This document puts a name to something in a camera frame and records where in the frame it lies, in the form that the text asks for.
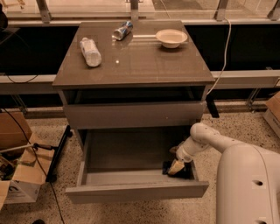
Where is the white cable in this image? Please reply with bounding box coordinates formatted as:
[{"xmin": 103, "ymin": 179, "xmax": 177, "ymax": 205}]
[{"xmin": 206, "ymin": 17, "xmax": 232, "ymax": 97}]

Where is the black stand leg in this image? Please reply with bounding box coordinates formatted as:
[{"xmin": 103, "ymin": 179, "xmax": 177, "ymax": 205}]
[{"xmin": 45, "ymin": 125, "xmax": 73, "ymax": 183}]

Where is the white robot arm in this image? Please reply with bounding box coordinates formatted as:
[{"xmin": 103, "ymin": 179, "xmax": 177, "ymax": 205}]
[{"xmin": 168, "ymin": 122, "xmax": 280, "ymax": 224}]

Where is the closed grey top drawer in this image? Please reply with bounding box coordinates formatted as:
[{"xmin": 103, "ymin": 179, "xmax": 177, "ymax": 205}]
[{"xmin": 64, "ymin": 101, "xmax": 206, "ymax": 130}]

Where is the white paper bowl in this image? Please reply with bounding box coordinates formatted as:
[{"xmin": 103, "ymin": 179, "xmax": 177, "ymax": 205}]
[{"xmin": 156, "ymin": 29, "xmax": 188, "ymax": 49}]

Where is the black floor cable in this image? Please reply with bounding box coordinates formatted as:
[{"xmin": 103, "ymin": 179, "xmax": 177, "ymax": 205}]
[{"xmin": 0, "ymin": 107, "xmax": 66, "ymax": 224}]

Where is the dark rxbar blueberry bar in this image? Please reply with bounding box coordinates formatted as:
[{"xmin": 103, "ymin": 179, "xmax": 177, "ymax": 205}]
[{"xmin": 162, "ymin": 161, "xmax": 193, "ymax": 179}]

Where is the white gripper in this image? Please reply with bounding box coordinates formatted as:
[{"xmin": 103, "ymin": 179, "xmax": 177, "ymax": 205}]
[{"xmin": 168, "ymin": 137, "xmax": 201, "ymax": 175}]

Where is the clear plastic water bottle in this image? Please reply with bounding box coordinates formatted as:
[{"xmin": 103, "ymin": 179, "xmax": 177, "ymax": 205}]
[{"xmin": 80, "ymin": 38, "xmax": 102, "ymax": 67}]

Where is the grey drawer cabinet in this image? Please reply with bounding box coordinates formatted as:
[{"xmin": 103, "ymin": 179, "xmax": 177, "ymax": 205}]
[{"xmin": 52, "ymin": 19, "xmax": 216, "ymax": 152}]

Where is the open cardboard box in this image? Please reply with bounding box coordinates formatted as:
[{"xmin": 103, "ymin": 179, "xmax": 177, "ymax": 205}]
[{"xmin": 0, "ymin": 112, "xmax": 54, "ymax": 209}]

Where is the cardboard box at right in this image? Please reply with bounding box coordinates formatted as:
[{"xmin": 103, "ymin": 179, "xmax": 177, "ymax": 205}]
[{"xmin": 263, "ymin": 91, "xmax": 280, "ymax": 138}]

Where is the open grey middle drawer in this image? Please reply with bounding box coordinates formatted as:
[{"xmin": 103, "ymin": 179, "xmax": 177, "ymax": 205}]
[{"xmin": 66, "ymin": 126, "xmax": 208, "ymax": 203}]

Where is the crushed blue silver can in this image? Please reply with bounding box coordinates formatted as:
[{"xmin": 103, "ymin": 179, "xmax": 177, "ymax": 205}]
[{"xmin": 112, "ymin": 21, "xmax": 133, "ymax": 41}]

